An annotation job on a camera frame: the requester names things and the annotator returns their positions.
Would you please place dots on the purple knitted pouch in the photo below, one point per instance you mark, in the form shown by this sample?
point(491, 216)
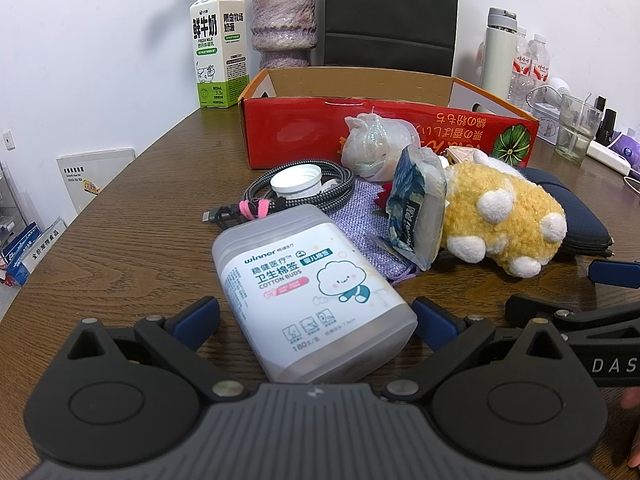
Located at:
point(355, 220)

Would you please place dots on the white power strip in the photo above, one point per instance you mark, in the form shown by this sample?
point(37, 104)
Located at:
point(607, 157)

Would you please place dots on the white wall socket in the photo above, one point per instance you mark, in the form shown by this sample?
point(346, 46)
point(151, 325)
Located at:
point(7, 140)

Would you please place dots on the white labelled box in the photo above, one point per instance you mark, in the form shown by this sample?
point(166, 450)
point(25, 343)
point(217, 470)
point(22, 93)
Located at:
point(47, 245)

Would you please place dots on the blue printed wet wipes packet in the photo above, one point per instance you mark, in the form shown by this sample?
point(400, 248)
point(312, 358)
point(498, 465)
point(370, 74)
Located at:
point(415, 210)

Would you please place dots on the purple textured vase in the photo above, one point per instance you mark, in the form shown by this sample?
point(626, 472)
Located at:
point(285, 20)

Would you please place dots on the white thermos bottle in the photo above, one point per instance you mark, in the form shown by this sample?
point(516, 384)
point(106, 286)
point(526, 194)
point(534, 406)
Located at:
point(497, 60)

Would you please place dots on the white round cap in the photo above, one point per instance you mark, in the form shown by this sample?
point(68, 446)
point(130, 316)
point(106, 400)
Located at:
point(295, 182)

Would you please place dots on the translucent cotton buds container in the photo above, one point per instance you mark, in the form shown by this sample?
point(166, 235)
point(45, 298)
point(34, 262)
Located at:
point(300, 285)

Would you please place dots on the small red object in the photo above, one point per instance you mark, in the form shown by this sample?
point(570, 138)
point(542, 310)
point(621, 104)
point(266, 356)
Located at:
point(382, 199)

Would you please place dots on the white green milk carton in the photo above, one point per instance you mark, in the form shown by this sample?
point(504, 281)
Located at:
point(215, 50)

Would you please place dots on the iridescent plastic bag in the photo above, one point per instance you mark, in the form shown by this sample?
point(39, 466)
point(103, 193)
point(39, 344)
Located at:
point(375, 145)

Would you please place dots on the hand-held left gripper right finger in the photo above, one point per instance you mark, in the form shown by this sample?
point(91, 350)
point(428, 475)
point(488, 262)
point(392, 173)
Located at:
point(435, 327)

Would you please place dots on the cream charger plug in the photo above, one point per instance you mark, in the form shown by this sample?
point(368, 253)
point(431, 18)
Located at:
point(465, 152)

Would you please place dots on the black paper bag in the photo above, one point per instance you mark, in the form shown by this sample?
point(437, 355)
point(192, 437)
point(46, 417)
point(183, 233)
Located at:
point(390, 10)

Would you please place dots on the wooden desktop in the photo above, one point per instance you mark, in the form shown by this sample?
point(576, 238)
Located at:
point(150, 240)

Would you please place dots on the clear glass cup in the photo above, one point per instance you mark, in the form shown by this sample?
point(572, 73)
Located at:
point(577, 130)

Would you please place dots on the pale tin box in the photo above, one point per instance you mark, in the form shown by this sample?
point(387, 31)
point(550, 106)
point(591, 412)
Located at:
point(545, 120)

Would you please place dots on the white panel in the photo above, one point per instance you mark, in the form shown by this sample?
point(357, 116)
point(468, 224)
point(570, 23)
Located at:
point(95, 180)

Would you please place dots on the black small bottle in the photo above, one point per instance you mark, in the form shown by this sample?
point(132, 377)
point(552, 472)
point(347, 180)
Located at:
point(601, 102)
point(606, 127)

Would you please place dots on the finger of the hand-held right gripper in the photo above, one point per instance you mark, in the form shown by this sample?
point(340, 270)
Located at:
point(612, 274)
point(530, 310)

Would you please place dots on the white round fan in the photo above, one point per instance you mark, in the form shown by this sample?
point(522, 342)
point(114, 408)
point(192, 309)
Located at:
point(557, 87)

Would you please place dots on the yellow white plush toy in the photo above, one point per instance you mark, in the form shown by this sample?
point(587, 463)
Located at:
point(510, 220)

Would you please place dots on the person's right hand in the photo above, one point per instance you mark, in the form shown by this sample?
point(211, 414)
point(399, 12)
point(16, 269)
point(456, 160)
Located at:
point(633, 430)

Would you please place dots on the dark blue zip case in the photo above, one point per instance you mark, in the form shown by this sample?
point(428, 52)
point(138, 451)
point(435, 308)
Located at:
point(575, 215)

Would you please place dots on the blue white box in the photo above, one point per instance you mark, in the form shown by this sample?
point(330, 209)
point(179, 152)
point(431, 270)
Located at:
point(15, 260)

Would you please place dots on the red cardboard box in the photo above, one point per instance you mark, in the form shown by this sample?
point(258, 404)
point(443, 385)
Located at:
point(300, 130)

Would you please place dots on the purple cloth item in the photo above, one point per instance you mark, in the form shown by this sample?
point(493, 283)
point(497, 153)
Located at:
point(629, 150)

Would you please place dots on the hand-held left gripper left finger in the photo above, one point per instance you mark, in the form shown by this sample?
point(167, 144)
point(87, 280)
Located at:
point(197, 322)

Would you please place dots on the clear water bottle red label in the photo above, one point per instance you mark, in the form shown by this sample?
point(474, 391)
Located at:
point(540, 70)
point(521, 75)

